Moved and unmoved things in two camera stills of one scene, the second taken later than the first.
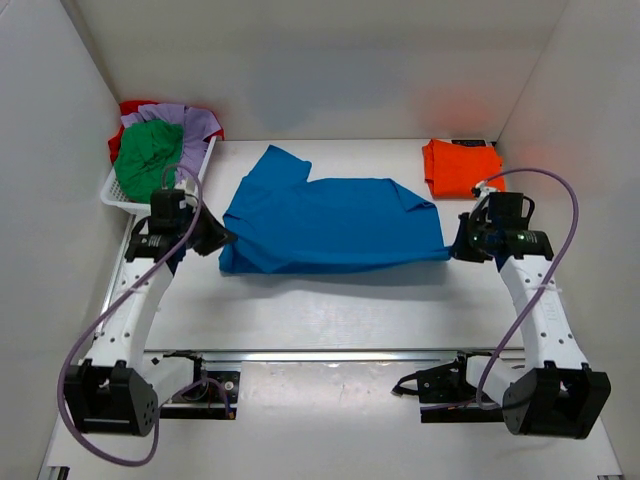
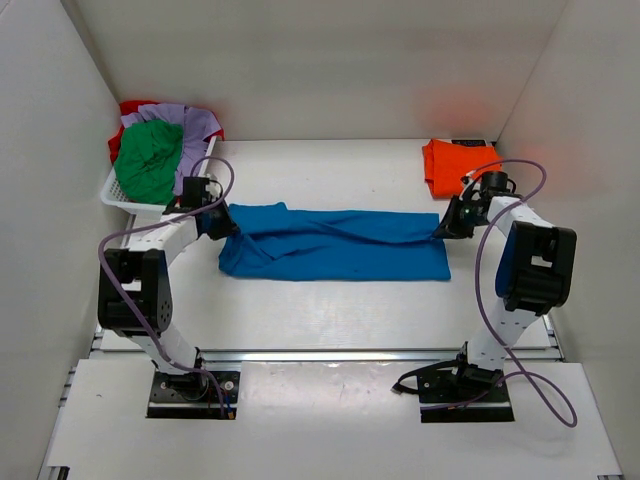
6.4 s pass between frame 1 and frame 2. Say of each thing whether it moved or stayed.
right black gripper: moved
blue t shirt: moved
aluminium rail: stayed
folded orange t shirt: stayed
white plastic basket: stayed
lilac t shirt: stayed
